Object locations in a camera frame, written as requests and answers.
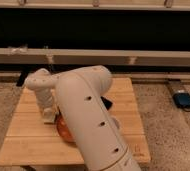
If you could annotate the white ceramic cup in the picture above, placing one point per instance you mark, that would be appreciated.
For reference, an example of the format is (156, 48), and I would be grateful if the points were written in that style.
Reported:
(116, 122)

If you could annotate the blue box on floor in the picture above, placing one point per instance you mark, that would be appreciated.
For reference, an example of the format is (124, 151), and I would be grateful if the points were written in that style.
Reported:
(182, 100)

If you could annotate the wooden table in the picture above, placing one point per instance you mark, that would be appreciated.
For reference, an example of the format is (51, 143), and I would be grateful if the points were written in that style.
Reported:
(29, 141)

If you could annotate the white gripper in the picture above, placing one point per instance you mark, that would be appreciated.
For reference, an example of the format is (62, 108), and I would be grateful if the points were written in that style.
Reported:
(48, 114)

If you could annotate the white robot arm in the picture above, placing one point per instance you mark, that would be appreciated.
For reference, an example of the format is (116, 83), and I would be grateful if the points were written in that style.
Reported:
(78, 94)

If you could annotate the long wooden bench rail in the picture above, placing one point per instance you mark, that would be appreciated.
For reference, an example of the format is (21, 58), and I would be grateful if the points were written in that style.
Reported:
(93, 57)

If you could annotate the black rectangular block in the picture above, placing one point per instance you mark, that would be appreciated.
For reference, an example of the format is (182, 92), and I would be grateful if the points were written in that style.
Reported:
(107, 103)

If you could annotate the orange bowl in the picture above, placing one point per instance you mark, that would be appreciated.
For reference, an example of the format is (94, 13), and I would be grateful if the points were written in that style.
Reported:
(63, 130)

